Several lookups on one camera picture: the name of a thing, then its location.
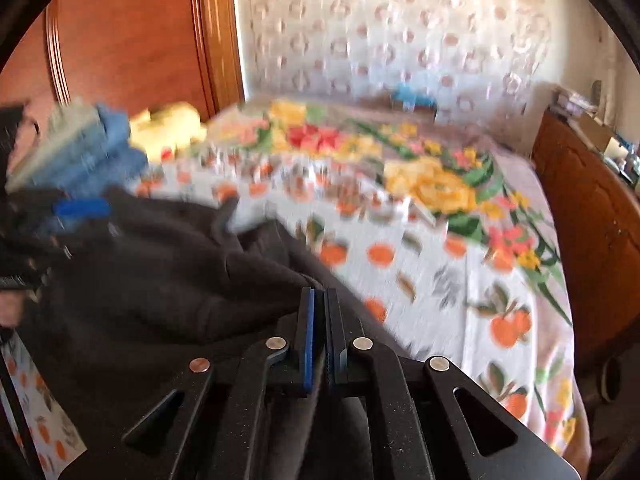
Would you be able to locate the wooden sideboard cabinet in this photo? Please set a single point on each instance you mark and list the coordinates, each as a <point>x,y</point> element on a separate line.
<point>596,217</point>

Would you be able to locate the olive green folded pants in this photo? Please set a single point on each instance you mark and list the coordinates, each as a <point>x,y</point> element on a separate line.
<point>63,128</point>

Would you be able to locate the light blue folded jeans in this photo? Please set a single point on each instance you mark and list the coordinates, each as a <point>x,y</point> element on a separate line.
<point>94,143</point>

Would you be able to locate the orange print bed sheet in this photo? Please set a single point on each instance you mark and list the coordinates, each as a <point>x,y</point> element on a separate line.
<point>465,262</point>

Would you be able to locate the floral pink blanket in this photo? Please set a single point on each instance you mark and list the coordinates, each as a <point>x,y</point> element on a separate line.
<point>367,141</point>

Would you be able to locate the wooden slatted wardrobe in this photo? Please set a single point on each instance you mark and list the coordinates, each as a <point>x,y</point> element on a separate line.
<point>127,54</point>

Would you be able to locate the black pants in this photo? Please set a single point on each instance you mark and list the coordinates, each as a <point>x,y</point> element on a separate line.
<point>149,289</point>

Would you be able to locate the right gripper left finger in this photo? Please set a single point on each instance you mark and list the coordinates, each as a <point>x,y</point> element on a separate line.
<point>304,340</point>

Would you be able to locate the stack of books and papers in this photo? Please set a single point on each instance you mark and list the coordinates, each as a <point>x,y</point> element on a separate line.
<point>571,103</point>

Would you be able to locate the person's left hand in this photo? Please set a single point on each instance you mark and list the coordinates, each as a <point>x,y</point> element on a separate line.
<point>12,303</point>

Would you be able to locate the yellow Pikachu plush toy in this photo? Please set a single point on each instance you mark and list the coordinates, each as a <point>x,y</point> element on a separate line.
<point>160,133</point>

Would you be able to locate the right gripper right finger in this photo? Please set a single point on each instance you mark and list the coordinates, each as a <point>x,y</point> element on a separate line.
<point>335,339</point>

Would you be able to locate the sheer circle pattern curtain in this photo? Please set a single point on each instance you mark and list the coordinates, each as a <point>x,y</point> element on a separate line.
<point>476,59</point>

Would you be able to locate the cardboard box with blue items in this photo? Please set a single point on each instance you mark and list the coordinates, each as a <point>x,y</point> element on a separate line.
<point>408,100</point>

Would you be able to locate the open cardboard box on cabinet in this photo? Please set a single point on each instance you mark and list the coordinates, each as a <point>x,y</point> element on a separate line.
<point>602,137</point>

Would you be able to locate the dark blue folded jeans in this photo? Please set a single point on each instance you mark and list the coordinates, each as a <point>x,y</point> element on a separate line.
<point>89,179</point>

